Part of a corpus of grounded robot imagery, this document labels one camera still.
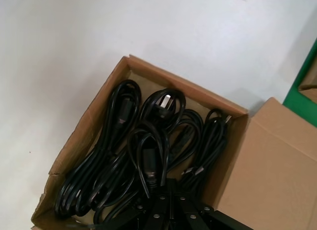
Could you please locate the thin black cable bundle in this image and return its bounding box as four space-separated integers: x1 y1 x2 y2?
179 108 234 191

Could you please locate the plain brown cardboard box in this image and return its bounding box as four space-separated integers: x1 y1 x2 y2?
30 54 317 230

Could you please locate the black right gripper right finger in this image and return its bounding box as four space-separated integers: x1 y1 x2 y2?
173 182 251 230

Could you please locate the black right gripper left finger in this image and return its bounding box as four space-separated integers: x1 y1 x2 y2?
99 179 177 230

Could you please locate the black power cable bundle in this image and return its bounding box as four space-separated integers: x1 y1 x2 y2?
127 120 172 199
169 109 206 172
91 150 150 230
138 88 187 132
54 80 143 217

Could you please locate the green table cloth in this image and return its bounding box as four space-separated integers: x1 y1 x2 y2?
283 36 317 131

